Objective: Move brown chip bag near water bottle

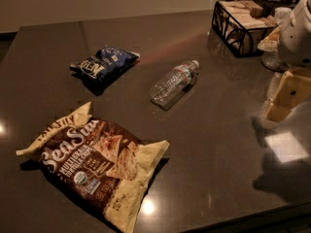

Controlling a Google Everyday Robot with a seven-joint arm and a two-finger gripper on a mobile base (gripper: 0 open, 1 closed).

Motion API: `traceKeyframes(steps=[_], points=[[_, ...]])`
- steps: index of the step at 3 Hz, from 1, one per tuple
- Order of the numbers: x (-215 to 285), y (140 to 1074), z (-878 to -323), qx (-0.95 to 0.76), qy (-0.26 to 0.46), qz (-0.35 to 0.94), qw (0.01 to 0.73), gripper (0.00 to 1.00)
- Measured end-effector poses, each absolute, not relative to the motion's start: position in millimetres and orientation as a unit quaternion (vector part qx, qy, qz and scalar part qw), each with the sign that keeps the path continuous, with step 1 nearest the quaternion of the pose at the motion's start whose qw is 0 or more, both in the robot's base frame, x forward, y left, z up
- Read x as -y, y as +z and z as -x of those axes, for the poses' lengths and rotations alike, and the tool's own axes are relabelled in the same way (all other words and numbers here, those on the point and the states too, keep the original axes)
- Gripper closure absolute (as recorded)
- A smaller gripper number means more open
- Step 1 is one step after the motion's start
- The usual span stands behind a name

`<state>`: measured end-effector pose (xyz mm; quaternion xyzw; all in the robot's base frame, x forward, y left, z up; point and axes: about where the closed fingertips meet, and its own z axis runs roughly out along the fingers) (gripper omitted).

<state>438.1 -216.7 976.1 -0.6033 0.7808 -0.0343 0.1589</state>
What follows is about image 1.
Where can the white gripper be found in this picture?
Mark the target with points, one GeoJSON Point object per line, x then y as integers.
{"type": "Point", "coordinates": [296, 38]}

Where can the brown tortilla chip bag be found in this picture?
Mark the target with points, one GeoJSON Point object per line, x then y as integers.
{"type": "Point", "coordinates": [98, 162]}

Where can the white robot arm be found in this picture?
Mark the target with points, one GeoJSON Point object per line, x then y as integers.
{"type": "Point", "coordinates": [294, 49]}

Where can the clear plastic water bottle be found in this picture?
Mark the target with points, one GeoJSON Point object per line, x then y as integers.
{"type": "Point", "coordinates": [170, 86]}

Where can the blue chip bag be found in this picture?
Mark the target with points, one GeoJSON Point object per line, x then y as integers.
{"type": "Point", "coordinates": [106, 64]}

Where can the glass dish with stand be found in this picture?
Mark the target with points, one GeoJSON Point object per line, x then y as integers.
{"type": "Point", "coordinates": [270, 58]}

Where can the stack of brown napkins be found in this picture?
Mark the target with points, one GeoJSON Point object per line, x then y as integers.
{"type": "Point", "coordinates": [248, 18]}

